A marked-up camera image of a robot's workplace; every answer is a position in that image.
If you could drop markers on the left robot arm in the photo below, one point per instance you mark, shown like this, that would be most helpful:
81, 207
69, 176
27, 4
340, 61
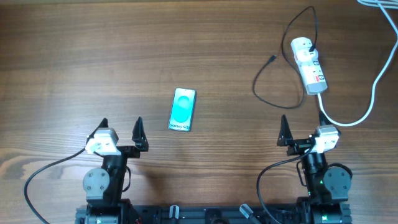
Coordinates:
104, 185

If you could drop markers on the white power strip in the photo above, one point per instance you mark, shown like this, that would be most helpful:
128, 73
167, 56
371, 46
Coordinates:
312, 75

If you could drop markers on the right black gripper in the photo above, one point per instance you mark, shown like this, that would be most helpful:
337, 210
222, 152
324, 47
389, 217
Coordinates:
286, 139

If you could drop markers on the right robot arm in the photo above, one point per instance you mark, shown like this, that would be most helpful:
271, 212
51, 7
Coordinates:
327, 184

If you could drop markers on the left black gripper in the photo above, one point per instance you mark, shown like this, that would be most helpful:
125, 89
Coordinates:
140, 142

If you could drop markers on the smartphone with turquoise screen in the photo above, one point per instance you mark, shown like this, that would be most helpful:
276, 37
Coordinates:
182, 110

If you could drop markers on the white USB charger plug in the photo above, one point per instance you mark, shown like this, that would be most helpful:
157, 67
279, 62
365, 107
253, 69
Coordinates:
304, 56

